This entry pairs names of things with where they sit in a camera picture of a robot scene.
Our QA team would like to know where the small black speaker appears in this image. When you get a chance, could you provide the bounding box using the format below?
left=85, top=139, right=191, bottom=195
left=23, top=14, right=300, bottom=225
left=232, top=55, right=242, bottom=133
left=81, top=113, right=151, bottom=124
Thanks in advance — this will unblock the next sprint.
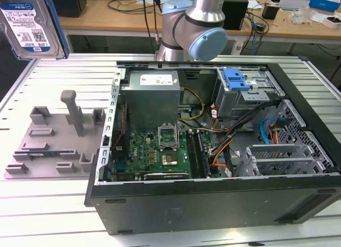
left=262, top=4, right=279, bottom=20

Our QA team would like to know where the black PC case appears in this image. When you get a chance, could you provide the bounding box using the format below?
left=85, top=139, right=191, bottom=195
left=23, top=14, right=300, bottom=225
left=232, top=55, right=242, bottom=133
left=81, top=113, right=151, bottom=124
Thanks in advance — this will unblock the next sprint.
left=84, top=56, right=341, bottom=236

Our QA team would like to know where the CPU socket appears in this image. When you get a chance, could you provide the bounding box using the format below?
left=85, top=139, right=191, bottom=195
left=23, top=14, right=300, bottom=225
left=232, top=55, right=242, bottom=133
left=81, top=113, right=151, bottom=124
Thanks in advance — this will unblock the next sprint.
left=160, top=149, right=178, bottom=166

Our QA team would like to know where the large black box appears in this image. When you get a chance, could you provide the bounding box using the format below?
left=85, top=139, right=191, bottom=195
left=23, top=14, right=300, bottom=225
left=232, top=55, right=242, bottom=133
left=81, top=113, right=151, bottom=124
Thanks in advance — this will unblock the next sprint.
left=54, top=0, right=87, bottom=18

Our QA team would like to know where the metal optical drive cage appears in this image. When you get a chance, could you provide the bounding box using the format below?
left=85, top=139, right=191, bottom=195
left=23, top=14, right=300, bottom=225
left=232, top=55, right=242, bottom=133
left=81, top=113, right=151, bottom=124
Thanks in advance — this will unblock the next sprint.
left=214, top=67, right=285, bottom=119

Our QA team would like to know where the hard disk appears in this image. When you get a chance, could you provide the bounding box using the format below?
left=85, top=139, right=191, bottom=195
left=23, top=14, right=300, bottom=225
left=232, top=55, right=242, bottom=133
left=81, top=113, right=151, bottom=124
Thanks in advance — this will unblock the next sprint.
left=0, top=0, right=70, bottom=61

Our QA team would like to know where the RAM stick on rack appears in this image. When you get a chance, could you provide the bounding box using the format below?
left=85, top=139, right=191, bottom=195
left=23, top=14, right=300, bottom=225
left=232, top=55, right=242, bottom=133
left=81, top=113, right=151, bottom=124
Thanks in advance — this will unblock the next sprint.
left=28, top=150, right=61, bottom=157

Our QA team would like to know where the metal socket cover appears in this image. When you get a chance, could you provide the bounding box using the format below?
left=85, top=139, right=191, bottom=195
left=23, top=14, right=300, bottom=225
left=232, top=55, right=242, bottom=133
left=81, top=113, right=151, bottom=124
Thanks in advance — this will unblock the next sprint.
left=158, top=124, right=178, bottom=149

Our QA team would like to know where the installed RAM stick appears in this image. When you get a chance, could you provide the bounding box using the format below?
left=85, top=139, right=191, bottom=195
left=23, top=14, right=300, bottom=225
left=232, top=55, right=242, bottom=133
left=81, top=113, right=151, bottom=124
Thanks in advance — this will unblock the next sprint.
left=196, top=131, right=212, bottom=178

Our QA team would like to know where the small white box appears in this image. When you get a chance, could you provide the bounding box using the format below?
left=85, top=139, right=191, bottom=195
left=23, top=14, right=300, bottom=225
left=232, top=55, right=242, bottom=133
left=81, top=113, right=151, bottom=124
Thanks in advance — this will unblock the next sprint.
left=322, top=14, right=341, bottom=29

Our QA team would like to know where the orange black wire bundle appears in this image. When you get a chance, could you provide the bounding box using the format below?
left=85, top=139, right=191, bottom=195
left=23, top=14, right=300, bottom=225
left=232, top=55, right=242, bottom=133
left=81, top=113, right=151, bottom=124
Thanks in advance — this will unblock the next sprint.
left=209, top=126, right=238, bottom=168

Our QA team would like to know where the blue data wire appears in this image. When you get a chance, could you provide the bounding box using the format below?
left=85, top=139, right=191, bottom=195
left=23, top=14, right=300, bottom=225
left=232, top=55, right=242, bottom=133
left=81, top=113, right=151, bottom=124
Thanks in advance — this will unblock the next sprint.
left=260, top=117, right=290, bottom=145

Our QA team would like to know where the grey power supply unit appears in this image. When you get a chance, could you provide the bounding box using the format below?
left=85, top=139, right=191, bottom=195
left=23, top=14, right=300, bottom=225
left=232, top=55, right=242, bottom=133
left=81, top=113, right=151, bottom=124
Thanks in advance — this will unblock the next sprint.
left=121, top=70, right=183, bottom=133

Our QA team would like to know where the silver disk bay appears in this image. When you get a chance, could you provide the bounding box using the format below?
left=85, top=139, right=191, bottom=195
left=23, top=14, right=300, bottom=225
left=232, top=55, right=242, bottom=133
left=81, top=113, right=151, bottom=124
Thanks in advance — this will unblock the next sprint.
left=236, top=144, right=324, bottom=177

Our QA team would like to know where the green motherboard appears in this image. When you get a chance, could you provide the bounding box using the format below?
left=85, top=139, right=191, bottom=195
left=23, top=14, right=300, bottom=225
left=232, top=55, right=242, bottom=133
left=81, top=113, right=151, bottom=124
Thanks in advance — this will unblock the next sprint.
left=111, top=129, right=222, bottom=181

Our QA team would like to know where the yellow wire bundle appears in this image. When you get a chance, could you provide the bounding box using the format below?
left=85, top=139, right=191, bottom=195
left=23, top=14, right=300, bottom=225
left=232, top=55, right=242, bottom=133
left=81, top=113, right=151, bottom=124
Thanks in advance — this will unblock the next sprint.
left=177, top=87, right=205, bottom=122

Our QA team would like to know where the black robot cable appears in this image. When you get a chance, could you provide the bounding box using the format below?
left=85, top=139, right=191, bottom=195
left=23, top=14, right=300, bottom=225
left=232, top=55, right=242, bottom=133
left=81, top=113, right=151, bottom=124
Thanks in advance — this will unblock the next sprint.
left=143, top=0, right=162, bottom=54

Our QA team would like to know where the grey parts rack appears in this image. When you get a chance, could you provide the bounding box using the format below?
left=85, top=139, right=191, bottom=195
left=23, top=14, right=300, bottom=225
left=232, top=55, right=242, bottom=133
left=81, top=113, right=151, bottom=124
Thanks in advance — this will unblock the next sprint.
left=3, top=90, right=107, bottom=180

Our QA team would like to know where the black cable bundle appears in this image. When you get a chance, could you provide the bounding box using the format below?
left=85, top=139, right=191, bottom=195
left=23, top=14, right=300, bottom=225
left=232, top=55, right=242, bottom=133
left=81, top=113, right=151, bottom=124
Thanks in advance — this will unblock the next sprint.
left=225, top=99, right=283, bottom=141

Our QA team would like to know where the grey flat box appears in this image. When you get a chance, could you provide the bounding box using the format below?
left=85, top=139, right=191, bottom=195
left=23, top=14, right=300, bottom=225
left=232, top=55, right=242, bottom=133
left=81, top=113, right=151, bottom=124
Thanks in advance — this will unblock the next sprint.
left=278, top=0, right=311, bottom=11

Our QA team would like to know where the upright black box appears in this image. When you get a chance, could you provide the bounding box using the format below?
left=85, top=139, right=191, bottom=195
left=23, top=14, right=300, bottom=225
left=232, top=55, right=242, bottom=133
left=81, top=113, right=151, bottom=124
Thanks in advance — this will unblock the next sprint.
left=223, top=0, right=249, bottom=31

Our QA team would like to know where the wooden desk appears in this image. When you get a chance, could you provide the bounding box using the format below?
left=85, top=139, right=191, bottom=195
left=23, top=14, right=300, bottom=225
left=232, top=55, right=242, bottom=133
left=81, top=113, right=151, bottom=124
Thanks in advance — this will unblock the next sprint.
left=59, top=0, right=341, bottom=54

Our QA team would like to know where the blue cardboard box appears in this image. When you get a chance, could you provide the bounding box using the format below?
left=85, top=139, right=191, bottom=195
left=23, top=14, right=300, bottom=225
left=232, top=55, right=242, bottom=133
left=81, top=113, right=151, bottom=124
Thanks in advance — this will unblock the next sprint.
left=308, top=0, right=341, bottom=14

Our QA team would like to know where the black RAM slot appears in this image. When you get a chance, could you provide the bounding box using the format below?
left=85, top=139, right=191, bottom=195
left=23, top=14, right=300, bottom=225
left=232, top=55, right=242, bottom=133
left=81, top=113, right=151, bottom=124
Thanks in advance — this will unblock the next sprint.
left=185, top=130, right=200, bottom=178

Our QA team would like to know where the clear plastic bag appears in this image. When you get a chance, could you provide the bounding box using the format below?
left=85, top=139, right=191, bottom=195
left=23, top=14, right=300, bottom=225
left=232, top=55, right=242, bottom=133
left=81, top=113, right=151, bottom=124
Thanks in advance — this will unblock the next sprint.
left=290, top=6, right=324, bottom=25

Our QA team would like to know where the orange red power wire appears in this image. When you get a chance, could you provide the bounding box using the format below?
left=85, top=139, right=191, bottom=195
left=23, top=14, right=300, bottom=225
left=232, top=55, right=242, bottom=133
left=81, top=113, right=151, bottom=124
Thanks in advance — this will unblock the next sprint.
left=269, top=124, right=281, bottom=146

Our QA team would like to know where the blue plastic drive latch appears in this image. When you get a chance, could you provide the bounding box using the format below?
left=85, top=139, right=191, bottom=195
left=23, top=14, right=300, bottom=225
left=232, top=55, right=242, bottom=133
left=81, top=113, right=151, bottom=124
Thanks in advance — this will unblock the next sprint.
left=223, top=67, right=250, bottom=92

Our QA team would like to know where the black graphics card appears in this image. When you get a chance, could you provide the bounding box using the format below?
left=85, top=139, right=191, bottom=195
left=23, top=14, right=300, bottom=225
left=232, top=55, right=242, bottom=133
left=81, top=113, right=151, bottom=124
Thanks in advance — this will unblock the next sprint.
left=143, top=172, right=191, bottom=181

